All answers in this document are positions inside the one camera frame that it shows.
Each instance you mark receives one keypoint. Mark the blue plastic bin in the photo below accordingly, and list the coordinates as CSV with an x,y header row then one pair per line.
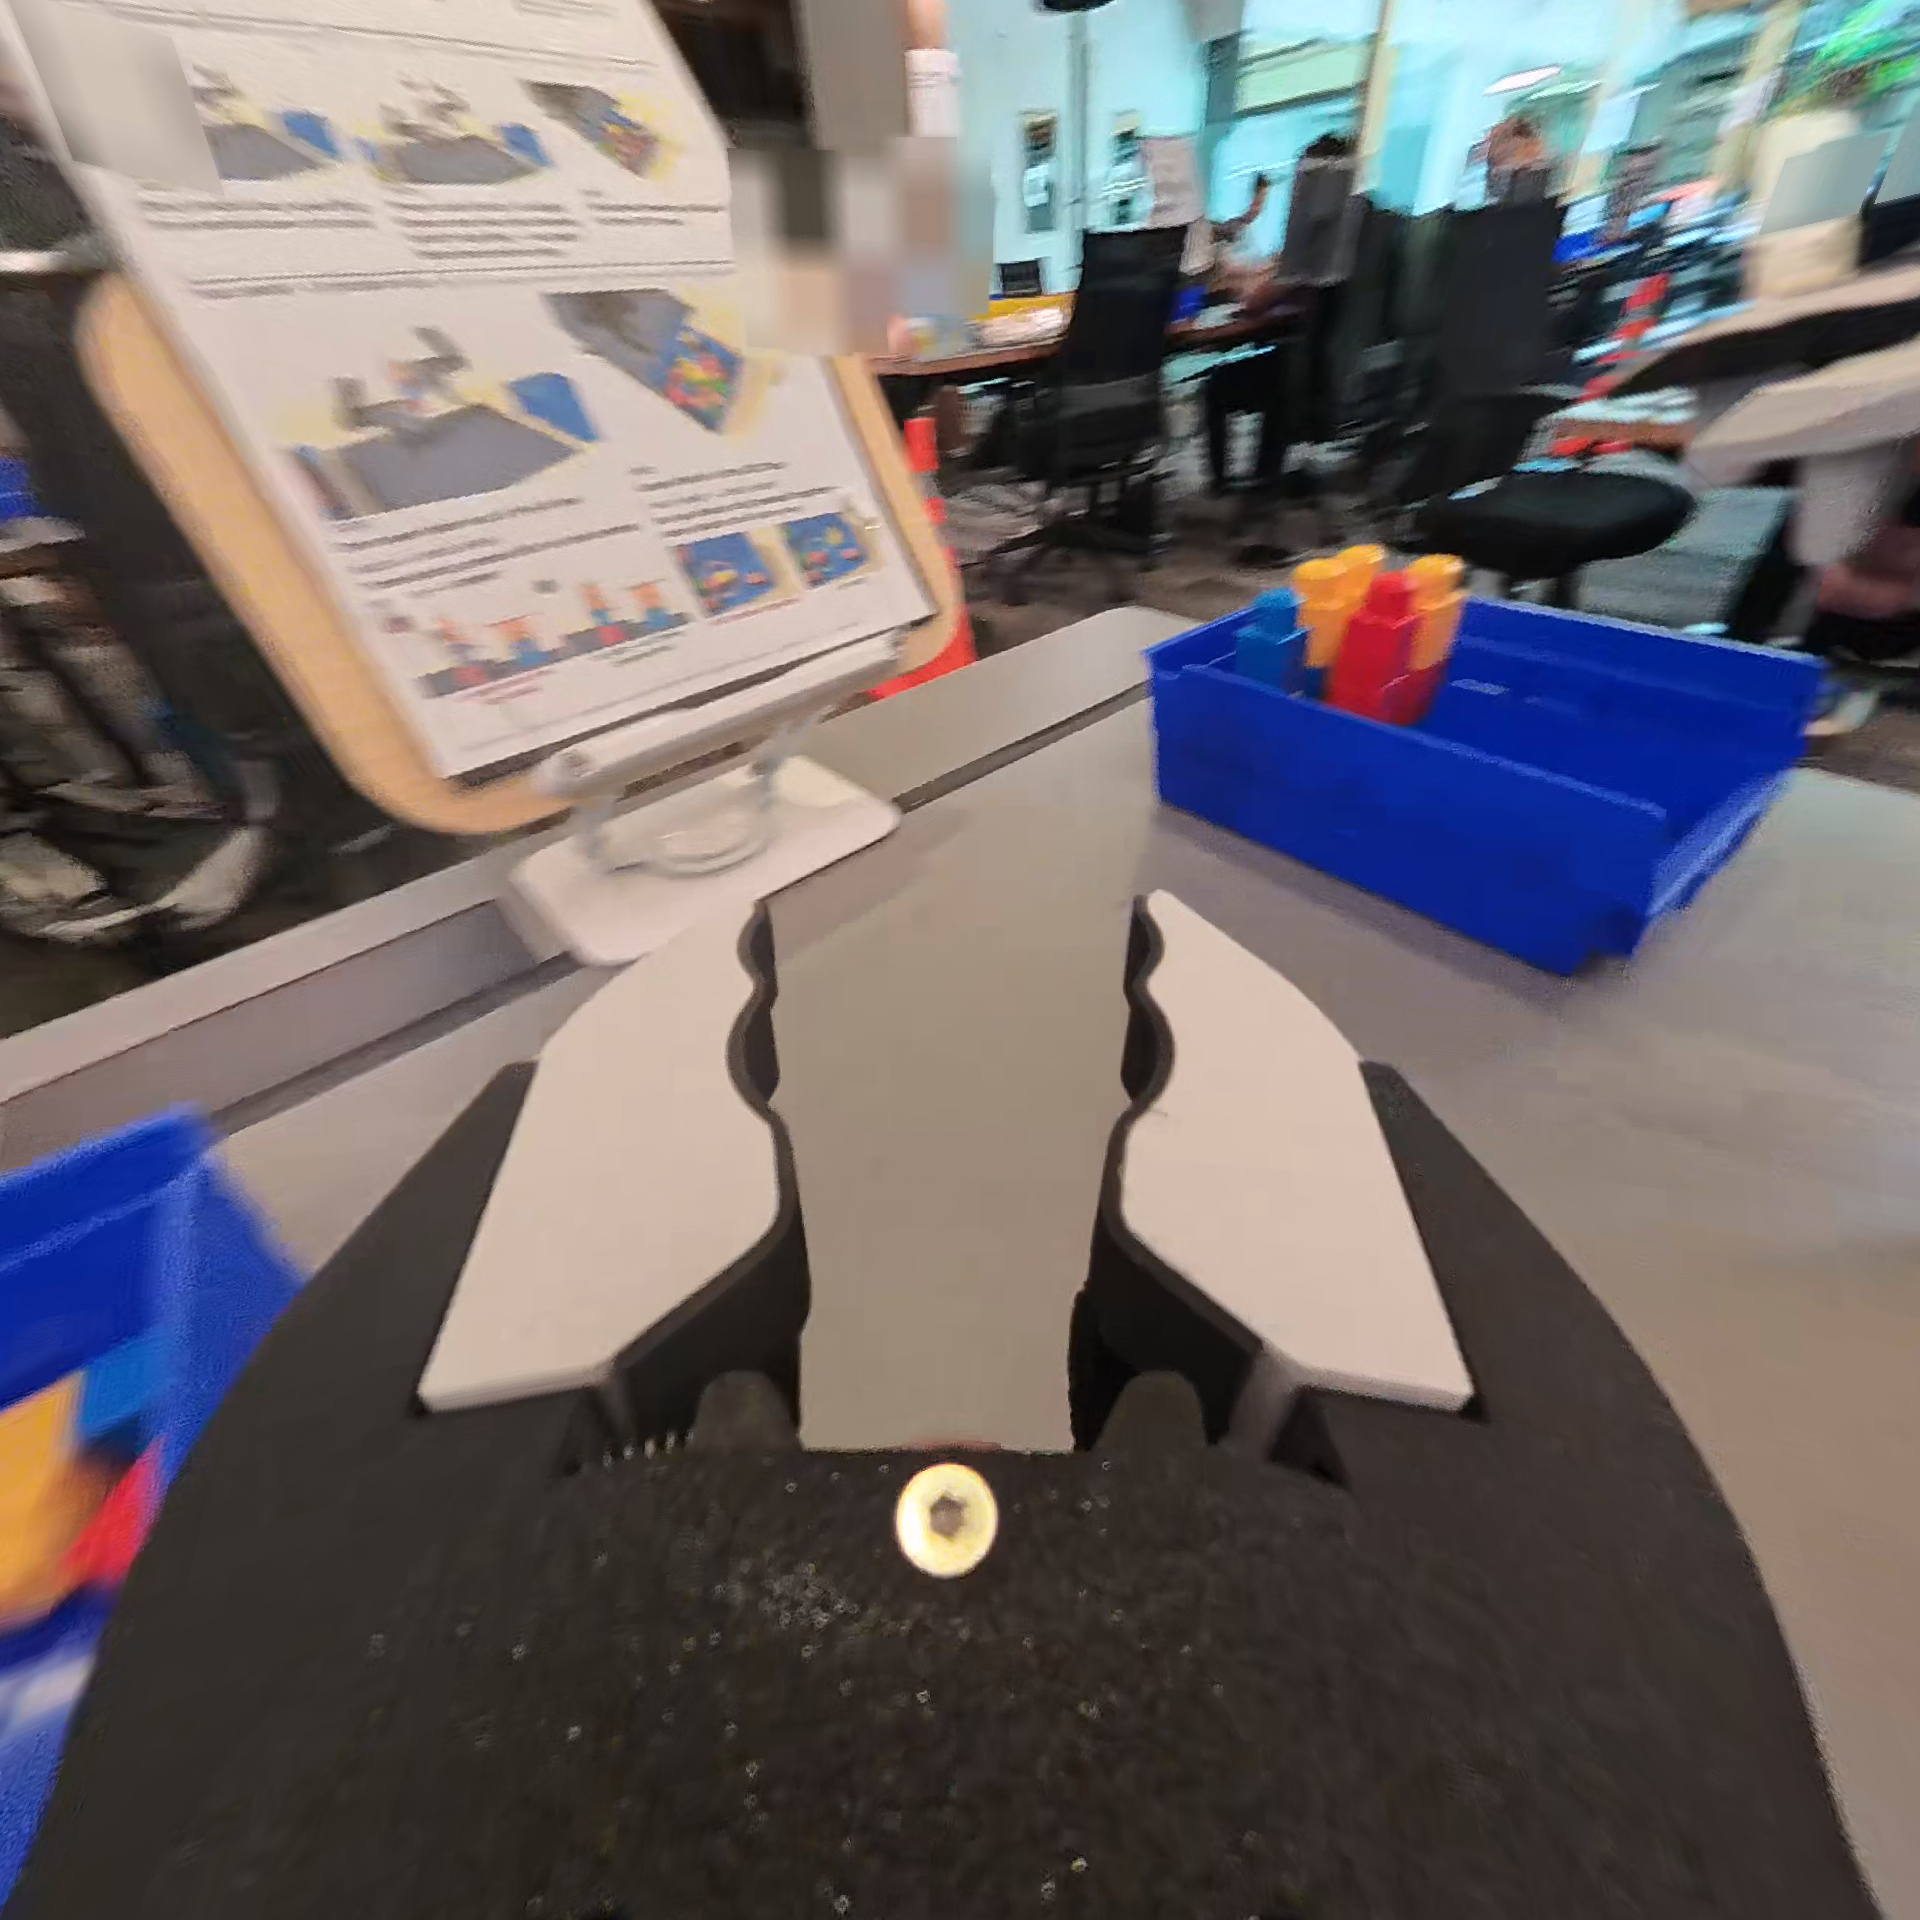
x,y
150,1244
1424,841

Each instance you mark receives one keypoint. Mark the orange traffic cone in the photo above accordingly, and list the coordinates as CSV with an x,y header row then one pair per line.
x,y
931,661

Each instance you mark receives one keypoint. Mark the black office chair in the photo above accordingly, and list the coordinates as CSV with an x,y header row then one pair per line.
x,y
1544,511
1110,391

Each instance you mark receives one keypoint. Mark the red mega block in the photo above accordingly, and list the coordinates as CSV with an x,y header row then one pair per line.
x,y
1383,645

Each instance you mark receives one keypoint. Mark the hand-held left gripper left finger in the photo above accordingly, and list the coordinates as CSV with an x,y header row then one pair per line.
x,y
614,1200

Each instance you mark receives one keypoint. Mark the instruction sheet on white stand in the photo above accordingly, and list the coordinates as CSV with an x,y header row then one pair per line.
x,y
202,494

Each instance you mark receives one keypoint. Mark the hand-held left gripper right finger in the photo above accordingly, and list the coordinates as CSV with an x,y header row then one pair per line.
x,y
1274,1200

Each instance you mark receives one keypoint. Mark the yellow mega block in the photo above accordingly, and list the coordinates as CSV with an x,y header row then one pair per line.
x,y
1334,600
1437,600

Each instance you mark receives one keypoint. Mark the pile of blocks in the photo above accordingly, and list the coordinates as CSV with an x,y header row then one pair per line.
x,y
39,1485

